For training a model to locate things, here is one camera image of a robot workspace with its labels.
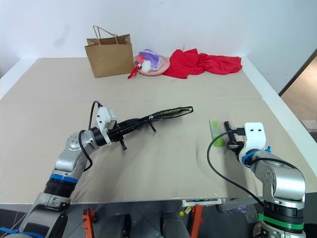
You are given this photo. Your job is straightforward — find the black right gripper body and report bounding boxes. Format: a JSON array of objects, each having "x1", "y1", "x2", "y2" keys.
[{"x1": 235, "y1": 134, "x2": 245, "y2": 150}]

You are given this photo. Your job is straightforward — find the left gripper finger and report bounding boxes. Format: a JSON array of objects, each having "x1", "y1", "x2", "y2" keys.
[
  {"x1": 118, "y1": 115, "x2": 153, "y2": 129},
  {"x1": 121, "y1": 118, "x2": 153, "y2": 136}
]

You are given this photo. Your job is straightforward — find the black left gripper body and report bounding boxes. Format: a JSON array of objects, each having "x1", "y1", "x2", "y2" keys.
[{"x1": 106, "y1": 124, "x2": 128, "y2": 151}]

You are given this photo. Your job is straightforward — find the black-trimmed grid mesh pouch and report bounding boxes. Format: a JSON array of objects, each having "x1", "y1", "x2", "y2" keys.
[{"x1": 142, "y1": 106, "x2": 194, "y2": 135}]

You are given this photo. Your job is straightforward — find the green highlighter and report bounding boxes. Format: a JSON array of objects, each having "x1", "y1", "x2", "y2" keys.
[{"x1": 209, "y1": 119, "x2": 225, "y2": 149}]

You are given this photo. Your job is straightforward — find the purple white striped pouch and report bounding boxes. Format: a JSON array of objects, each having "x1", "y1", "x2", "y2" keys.
[{"x1": 138, "y1": 49, "x2": 162, "y2": 72}]

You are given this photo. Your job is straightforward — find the small white plush item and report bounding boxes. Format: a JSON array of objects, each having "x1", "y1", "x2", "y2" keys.
[{"x1": 140, "y1": 60, "x2": 152, "y2": 73}]

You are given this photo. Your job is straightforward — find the pink plate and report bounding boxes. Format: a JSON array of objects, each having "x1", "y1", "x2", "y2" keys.
[{"x1": 134, "y1": 55, "x2": 171, "y2": 76}]

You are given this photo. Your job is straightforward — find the white box under table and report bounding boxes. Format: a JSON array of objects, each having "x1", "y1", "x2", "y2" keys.
[{"x1": 181, "y1": 197, "x2": 223, "y2": 207}]

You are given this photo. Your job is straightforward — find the brown paper bag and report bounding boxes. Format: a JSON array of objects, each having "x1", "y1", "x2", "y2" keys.
[{"x1": 84, "y1": 25, "x2": 135, "y2": 78}]

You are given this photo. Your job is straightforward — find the red cloth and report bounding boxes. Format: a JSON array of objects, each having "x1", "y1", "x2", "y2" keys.
[{"x1": 162, "y1": 49, "x2": 243, "y2": 80}]

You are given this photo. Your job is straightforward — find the orange clamp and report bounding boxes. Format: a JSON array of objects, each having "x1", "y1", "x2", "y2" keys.
[
  {"x1": 190, "y1": 204, "x2": 204, "y2": 238},
  {"x1": 82, "y1": 207, "x2": 97, "y2": 238}
]

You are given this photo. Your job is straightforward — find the dark rounded shape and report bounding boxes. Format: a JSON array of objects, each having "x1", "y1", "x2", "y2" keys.
[{"x1": 160, "y1": 210, "x2": 191, "y2": 238}]

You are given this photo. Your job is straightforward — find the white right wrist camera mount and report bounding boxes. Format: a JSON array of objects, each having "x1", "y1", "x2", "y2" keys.
[{"x1": 238, "y1": 121, "x2": 267, "y2": 160}]

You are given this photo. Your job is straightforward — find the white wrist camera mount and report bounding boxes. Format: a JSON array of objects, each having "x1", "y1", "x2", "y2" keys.
[
  {"x1": 96, "y1": 107, "x2": 117, "y2": 145},
  {"x1": 238, "y1": 121, "x2": 267, "y2": 160}
]

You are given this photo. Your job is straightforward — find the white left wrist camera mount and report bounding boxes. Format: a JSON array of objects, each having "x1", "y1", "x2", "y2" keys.
[{"x1": 96, "y1": 107, "x2": 117, "y2": 145}]

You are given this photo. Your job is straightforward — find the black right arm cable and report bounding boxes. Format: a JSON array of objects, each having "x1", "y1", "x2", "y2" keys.
[{"x1": 207, "y1": 130, "x2": 265, "y2": 207}]

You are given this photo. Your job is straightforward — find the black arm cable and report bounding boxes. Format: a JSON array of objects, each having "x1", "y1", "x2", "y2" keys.
[
  {"x1": 207, "y1": 130, "x2": 265, "y2": 207},
  {"x1": 78, "y1": 100, "x2": 104, "y2": 172}
]

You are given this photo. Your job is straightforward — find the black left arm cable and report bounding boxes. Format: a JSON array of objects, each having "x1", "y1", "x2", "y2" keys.
[{"x1": 78, "y1": 100, "x2": 104, "y2": 172}]

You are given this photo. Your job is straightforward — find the red ribbon cord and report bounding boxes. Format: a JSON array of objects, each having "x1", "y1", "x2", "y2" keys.
[{"x1": 127, "y1": 64, "x2": 141, "y2": 80}]

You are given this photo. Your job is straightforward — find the dark door frame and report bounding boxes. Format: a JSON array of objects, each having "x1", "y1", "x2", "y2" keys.
[{"x1": 278, "y1": 48, "x2": 317, "y2": 96}]

